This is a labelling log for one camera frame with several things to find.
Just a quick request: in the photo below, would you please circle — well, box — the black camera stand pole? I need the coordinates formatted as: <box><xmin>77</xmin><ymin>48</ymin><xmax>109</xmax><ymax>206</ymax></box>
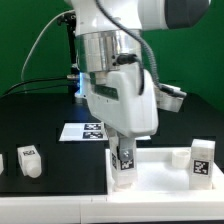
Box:
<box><xmin>57</xmin><ymin>12</ymin><xmax>79</xmax><ymax>76</ymax></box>

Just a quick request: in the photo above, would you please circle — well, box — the white L-shaped obstacle wall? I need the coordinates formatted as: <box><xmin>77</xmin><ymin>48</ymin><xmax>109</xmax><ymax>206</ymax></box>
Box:
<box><xmin>0</xmin><ymin>156</ymin><xmax>224</xmax><ymax>224</ymax></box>

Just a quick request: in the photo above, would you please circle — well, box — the white paper with markers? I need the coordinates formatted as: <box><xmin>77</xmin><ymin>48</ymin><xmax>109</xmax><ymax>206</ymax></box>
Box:
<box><xmin>59</xmin><ymin>122</ymin><xmax>152</xmax><ymax>142</ymax></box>

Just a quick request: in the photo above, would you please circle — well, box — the grey camera cable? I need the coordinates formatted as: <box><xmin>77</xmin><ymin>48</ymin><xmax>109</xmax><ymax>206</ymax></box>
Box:
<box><xmin>20</xmin><ymin>10</ymin><xmax>76</xmax><ymax>82</ymax></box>

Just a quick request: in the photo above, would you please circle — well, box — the black cable upper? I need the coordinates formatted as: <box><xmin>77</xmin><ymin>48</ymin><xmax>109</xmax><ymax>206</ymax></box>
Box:
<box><xmin>0</xmin><ymin>76</ymin><xmax>73</xmax><ymax>98</ymax></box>

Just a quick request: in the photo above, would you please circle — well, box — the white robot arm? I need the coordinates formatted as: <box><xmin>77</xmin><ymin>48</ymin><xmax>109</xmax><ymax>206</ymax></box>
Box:
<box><xmin>65</xmin><ymin>0</ymin><xmax>211</xmax><ymax>162</ymax></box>

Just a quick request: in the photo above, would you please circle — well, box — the black cable lower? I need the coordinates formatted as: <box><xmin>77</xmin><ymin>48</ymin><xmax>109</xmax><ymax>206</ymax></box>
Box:
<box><xmin>0</xmin><ymin>83</ymin><xmax>76</xmax><ymax>99</ymax></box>

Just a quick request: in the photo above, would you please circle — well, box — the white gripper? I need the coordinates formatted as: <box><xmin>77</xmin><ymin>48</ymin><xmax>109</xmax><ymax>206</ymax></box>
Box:
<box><xmin>84</xmin><ymin>64</ymin><xmax>158</xmax><ymax>162</ymax></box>

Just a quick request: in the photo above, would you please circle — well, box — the black cable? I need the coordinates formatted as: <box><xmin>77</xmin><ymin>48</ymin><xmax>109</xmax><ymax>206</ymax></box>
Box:
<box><xmin>0</xmin><ymin>76</ymin><xmax>73</xmax><ymax>98</ymax></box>
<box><xmin>0</xmin><ymin>83</ymin><xmax>76</xmax><ymax>99</ymax></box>

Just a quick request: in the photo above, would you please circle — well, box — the white square tabletop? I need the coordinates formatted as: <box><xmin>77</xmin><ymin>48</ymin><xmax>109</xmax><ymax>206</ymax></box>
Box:
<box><xmin>105</xmin><ymin>147</ymin><xmax>224</xmax><ymax>194</ymax></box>

